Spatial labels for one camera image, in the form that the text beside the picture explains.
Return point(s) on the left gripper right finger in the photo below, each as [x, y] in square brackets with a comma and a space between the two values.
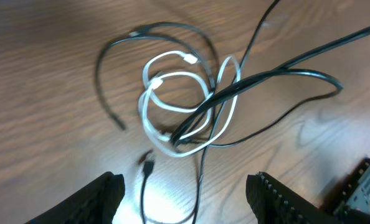
[273, 202]

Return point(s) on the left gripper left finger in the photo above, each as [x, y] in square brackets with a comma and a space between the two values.
[97, 202]

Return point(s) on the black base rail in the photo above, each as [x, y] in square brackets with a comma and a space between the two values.
[349, 202]

